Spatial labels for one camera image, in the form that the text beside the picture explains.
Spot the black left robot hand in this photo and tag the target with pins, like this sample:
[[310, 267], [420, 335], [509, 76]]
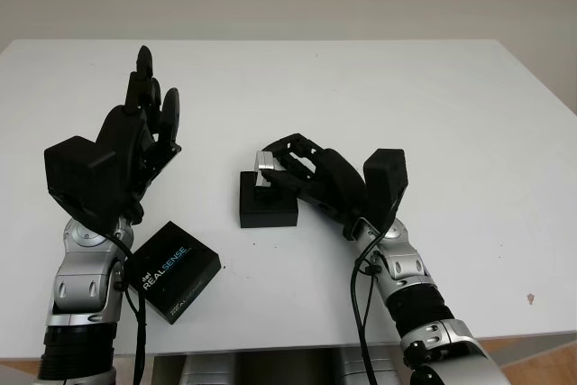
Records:
[[126, 128]]

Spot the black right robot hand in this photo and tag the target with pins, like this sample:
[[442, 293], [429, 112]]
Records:
[[333, 177]]

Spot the small silver cube camera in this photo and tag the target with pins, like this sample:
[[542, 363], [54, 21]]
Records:
[[262, 161]]

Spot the black RealSense box lid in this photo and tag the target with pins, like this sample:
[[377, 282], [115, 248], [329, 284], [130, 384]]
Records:
[[180, 268]]

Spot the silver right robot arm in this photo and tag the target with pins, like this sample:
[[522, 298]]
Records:
[[414, 286]]

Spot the silver robot lower body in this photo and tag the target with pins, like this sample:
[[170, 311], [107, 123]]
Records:
[[270, 367]]

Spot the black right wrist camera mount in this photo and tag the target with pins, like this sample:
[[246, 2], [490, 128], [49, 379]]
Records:
[[387, 177]]

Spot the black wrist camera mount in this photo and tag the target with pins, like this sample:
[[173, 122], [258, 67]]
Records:
[[81, 173], [387, 177]]

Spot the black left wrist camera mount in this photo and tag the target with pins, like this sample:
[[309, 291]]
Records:
[[81, 173]]

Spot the black camera box base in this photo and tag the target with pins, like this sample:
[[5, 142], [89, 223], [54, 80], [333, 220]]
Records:
[[266, 213]]

